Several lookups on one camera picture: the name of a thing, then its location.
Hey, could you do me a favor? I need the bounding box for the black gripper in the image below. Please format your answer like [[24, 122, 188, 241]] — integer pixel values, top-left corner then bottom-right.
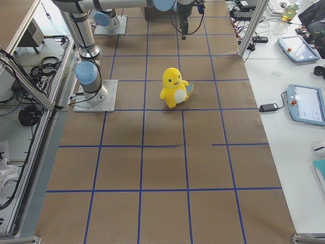
[[176, 0, 205, 40]]

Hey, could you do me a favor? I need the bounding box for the dark wooden drawer box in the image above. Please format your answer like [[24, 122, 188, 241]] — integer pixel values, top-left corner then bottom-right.
[[141, 7, 177, 20]]

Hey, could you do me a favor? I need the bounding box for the yellow plush toy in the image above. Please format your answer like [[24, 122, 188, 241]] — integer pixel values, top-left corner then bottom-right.
[[159, 68, 194, 109]]

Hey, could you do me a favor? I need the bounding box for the black small device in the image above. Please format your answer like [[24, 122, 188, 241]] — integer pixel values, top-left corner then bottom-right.
[[252, 37, 269, 43]]

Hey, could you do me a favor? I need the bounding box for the yellow liquid bottle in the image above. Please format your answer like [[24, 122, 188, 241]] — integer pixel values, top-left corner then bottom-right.
[[281, 2, 301, 22]]

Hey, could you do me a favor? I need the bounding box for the teach pendant far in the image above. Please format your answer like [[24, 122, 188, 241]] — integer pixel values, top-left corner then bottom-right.
[[277, 36, 320, 63]]

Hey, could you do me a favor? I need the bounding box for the teach pendant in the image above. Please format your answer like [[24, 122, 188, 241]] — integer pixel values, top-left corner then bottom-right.
[[277, 36, 320, 63], [287, 84, 324, 127]]

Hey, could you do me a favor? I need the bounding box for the black power adapter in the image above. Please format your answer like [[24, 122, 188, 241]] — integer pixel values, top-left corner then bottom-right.
[[258, 103, 279, 113]]

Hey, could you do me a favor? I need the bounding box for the black bag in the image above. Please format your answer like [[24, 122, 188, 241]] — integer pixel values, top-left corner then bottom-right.
[[298, 0, 324, 49]]

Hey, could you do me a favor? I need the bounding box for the teach pendant near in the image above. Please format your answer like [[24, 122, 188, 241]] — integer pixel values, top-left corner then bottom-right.
[[287, 84, 324, 127]]

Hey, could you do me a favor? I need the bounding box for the grey control box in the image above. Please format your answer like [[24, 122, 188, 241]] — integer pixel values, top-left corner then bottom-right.
[[17, 18, 45, 54]]

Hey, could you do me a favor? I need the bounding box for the teal notebook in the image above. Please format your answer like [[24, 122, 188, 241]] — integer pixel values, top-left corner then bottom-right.
[[312, 159, 324, 191]]

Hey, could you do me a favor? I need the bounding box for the aluminium frame post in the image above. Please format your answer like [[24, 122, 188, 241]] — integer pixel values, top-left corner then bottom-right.
[[237, 0, 269, 57]]

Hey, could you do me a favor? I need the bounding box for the coiled black cable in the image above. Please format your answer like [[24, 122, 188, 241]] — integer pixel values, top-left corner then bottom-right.
[[18, 104, 39, 127]]

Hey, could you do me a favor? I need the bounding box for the aluminium frame left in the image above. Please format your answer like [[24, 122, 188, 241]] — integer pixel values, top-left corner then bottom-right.
[[1, 1, 64, 237]]

